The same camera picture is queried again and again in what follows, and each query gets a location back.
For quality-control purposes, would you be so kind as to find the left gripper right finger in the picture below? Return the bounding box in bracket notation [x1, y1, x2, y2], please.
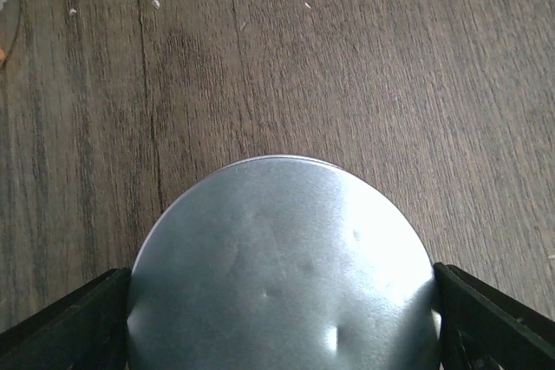
[434, 263, 554, 369]

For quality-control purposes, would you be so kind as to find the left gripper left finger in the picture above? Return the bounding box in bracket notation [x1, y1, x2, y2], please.
[1, 268, 131, 369]

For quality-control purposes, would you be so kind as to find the round grey lid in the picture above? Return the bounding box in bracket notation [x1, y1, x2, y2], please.
[127, 156, 441, 369]

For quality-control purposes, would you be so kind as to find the clear plastic cup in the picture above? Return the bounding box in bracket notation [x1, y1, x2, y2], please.
[0, 0, 21, 67]

